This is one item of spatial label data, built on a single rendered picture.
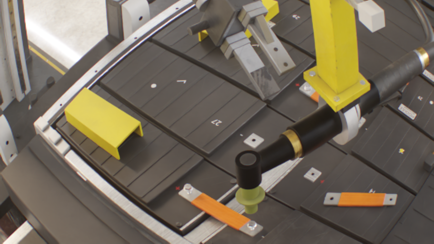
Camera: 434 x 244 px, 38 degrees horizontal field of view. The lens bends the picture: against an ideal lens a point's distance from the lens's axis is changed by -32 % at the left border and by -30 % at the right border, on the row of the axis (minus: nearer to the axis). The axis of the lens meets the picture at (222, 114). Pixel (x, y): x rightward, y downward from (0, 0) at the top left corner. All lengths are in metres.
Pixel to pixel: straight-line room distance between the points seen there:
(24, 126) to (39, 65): 1.08
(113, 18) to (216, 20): 0.58
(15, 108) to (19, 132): 0.94
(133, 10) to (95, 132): 0.41
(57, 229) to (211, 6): 0.44
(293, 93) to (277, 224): 0.29
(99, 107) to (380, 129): 0.50
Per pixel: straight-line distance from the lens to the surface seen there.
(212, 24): 1.21
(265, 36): 1.12
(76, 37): 3.33
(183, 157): 1.33
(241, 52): 1.22
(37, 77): 2.68
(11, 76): 2.57
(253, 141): 1.35
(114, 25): 1.75
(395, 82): 1.23
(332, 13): 1.01
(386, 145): 1.33
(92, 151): 1.37
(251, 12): 1.11
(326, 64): 1.09
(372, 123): 1.37
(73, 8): 3.55
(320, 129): 1.14
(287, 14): 1.59
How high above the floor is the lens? 1.98
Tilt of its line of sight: 44 degrees down
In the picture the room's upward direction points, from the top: 7 degrees counter-clockwise
